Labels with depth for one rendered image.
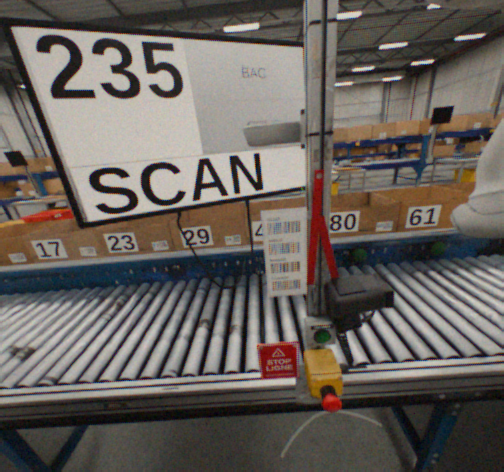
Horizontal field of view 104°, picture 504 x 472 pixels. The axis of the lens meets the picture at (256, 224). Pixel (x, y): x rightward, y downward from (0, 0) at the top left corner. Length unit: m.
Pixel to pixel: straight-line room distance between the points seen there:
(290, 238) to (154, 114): 0.33
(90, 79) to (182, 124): 0.14
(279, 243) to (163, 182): 0.25
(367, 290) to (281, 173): 0.30
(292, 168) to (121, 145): 0.34
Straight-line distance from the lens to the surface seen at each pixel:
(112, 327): 1.07
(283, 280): 0.44
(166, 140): 0.43
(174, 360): 0.81
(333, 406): 0.57
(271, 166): 0.46
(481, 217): 0.77
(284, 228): 0.38
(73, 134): 0.45
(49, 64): 0.48
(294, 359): 0.60
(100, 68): 0.46
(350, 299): 0.43
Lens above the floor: 1.35
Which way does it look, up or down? 20 degrees down
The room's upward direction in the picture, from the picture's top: 6 degrees counter-clockwise
